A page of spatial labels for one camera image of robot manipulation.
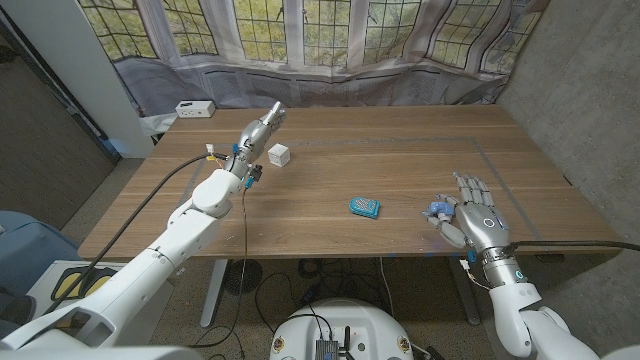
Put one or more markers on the printed window backdrop cloth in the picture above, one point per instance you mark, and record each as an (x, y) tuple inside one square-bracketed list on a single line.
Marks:
[(325, 50)]

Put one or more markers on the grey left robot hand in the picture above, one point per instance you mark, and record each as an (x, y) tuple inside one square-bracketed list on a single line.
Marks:
[(256, 137)]

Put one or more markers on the yellow black foot pedal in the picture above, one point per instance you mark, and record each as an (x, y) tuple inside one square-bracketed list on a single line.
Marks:
[(67, 285)]

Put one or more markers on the white partition panel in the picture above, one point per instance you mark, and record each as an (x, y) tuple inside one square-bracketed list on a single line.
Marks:
[(85, 65)]

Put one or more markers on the person leg in dark jeans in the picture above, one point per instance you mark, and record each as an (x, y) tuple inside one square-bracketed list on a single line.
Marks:
[(17, 310)]

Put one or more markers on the white floor board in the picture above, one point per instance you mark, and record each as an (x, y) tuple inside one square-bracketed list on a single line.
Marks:
[(42, 280)]

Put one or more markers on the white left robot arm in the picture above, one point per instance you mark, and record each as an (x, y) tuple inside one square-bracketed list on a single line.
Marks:
[(140, 280)]

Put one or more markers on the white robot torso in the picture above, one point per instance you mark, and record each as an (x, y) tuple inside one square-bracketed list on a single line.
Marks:
[(100, 355)]

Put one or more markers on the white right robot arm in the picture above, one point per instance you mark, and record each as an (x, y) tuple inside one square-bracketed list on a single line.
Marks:
[(510, 310)]

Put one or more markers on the blue toy camera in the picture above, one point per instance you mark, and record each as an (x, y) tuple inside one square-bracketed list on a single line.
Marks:
[(441, 207)]

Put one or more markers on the white cube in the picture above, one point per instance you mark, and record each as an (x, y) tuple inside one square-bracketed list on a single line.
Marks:
[(279, 155)]

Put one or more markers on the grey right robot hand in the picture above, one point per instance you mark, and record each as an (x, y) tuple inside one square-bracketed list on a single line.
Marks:
[(482, 222)]

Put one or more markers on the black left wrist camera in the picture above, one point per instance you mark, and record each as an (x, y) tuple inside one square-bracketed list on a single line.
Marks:
[(256, 172)]

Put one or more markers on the grey electronics box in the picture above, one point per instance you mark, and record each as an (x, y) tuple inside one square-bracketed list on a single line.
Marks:
[(326, 350)]

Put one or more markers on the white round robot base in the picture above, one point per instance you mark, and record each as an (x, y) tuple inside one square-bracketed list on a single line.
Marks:
[(340, 320)]

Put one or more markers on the white power strip box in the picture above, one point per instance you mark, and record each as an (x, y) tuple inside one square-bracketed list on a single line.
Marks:
[(195, 109)]

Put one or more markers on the white table leg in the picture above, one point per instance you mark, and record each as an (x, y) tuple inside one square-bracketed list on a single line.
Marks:
[(212, 295)]

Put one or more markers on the round black floor disc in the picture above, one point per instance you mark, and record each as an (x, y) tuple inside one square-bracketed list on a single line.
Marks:
[(243, 276)]

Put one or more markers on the blue chair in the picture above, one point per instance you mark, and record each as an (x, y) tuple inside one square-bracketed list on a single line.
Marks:
[(30, 250)]

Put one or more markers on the grey table leg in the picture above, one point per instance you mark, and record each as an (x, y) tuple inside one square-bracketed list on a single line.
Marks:
[(465, 295)]

